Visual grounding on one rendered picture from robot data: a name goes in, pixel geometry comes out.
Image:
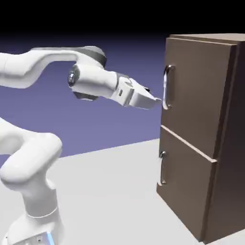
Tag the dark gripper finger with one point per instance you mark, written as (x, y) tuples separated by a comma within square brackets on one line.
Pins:
[(147, 89)]

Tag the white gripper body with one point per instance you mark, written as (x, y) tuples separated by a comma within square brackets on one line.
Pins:
[(140, 96)]

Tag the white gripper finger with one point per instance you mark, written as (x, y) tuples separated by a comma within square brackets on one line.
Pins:
[(157, 100)]

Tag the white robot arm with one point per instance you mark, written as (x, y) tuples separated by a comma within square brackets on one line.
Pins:
[(32, 63)]

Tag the tall brown cabinet door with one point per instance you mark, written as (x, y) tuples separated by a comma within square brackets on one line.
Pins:
[(199, 95)]

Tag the brown wooden cabinet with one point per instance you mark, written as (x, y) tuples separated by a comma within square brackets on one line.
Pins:
[(225, 134)]

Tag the short brown cabinet door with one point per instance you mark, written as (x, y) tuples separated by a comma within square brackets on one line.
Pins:
[(183, 187)]

